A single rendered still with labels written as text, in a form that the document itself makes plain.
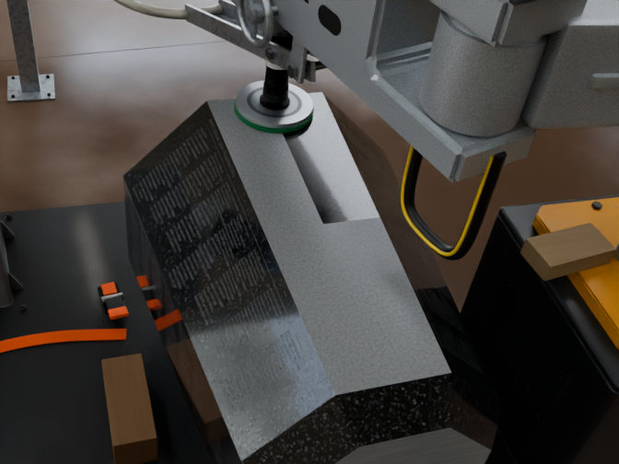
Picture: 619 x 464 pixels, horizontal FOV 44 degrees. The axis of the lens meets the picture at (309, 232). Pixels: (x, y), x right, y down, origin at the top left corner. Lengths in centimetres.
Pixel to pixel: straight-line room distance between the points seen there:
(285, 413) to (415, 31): 80
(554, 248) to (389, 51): 66
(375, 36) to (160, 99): 221
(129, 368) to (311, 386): 95
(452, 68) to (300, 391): 68
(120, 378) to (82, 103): 162
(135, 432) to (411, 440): 94
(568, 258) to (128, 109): 225
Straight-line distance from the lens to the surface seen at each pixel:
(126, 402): 230
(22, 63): 363
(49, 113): 357
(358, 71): 157
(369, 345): 157
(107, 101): 363
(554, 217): 208
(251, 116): 206
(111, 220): 298
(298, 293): 163
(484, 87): 136
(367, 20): 152
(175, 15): 237
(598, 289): 194
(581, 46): 140
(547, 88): 142
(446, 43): 136
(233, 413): 163
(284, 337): 160
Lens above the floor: 203
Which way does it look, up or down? 43 degrees down
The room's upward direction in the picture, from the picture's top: 9 degrees clockwise
